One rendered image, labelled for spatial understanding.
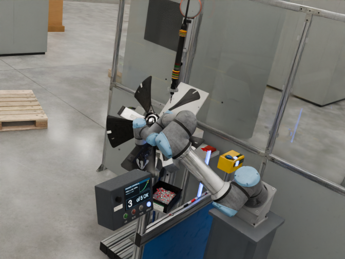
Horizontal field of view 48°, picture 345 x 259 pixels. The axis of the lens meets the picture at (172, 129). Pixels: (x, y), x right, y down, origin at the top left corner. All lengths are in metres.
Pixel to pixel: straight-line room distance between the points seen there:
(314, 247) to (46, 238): 2.05
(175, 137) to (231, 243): 0.69
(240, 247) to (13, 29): 6.55
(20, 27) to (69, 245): 5.39
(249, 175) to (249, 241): 0.36
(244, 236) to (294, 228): 1.07
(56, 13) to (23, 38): 2.68
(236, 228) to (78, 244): 1.61
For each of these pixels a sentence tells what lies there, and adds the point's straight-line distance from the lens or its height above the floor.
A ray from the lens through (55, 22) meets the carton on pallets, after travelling 10.59.
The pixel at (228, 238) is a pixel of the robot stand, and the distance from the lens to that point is 2.13.
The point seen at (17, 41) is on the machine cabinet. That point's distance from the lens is 7.98.
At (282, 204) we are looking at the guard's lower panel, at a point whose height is 0.68.
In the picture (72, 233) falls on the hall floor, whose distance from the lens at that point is 3.40.
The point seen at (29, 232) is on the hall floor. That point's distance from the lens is 3.43.
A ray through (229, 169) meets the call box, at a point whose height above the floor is 1.01.
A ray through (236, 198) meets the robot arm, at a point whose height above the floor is 1.21.
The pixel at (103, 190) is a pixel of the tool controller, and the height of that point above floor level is 1.24.
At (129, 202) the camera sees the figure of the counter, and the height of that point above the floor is 1.17.
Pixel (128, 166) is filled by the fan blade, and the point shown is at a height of 0.96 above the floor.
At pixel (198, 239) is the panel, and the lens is 2.78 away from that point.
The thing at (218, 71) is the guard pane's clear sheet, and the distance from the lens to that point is 3.04.
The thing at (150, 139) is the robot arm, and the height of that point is 1.27.
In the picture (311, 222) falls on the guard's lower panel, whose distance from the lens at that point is 2.99.
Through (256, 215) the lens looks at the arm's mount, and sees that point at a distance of 2.06.
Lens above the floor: 2.19
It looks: 24 degrees down
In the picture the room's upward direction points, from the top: 11 degrees clockwise
